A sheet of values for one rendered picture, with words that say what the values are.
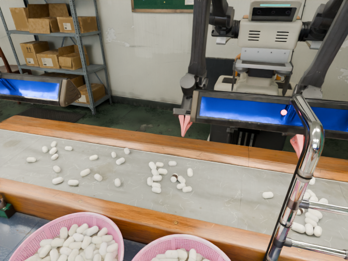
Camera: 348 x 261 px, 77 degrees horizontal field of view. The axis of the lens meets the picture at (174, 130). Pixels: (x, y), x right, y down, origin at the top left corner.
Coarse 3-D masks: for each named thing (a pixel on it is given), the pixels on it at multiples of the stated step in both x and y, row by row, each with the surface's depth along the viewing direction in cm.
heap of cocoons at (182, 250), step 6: (168, 252) 56; (174, 252) 56; (180, 252) 56; (186, 252) 58; (192, 252) 56; (156, 258) 54; (162, 258) 55; (168, 258) 55; (174, 258) 55; (180, 258) 56; (186, 258) 56; (192, 258) 55; (198, 258) 56; (204, 258) 56
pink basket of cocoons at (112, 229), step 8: (64, 216) 62; (72, 216) 63; (80, 216) 63; (88, 216) 63; (96, 216) 63; (104, 216) 62; (48, 224) 60; (56, 224) 61; (64, 224) 62; (72, 224) 63; (88, 224) 64; (96, 224) 63; (104, 224) 62; (112, 224) 60; (40, 232) 59; (48, 232) 60; (56, 232) 62; (112, 232) 61; (120, 232) 58; (24, 240) 56; (32, 240) 57; (40, 240) 59; (120, 240) 56; (24, 248) 55; (32, 248) 57; (120, 248) 56; (16, 256) 53; (24, 256) 55; (120, 256) 54
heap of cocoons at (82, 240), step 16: (48, 240) 59; (64, 240) 59; (80, 240) 59; (96, 240) 59; (112, 240) 60; (32, 256) 55; (48, 256) 56; (64, 256) 55; (80, 256) 55; (96, 256) 55; (112, 256) 56
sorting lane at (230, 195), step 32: (0, 160) 89; (64, 160) 89; (96, 160) 89; (128, 160) 89; (160, 160) 89; (192, 160) 89; (96, 192) 74; (128, 192) 74; (192, 192) 74; (224, 192) 74; (256, 192) 74; (320, 192) 74; (224, 224) 63; (256, 224) 63; (320, 224) 63
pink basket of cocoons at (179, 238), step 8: (160, 240) 56; (176, 240) 57; (184, 240) 57; (200, 240) 56; (144, 248) 54; (152, 248) 55; (168, 248) 57; (176, 248) 58; (184, 248) 58; (200, 248) 57; (208, 248) 56; (216, 248) 54; (136, 256) 52; (144, 256) 54; (152, 256) 56; (208, 256) 56; (224, 256) 53
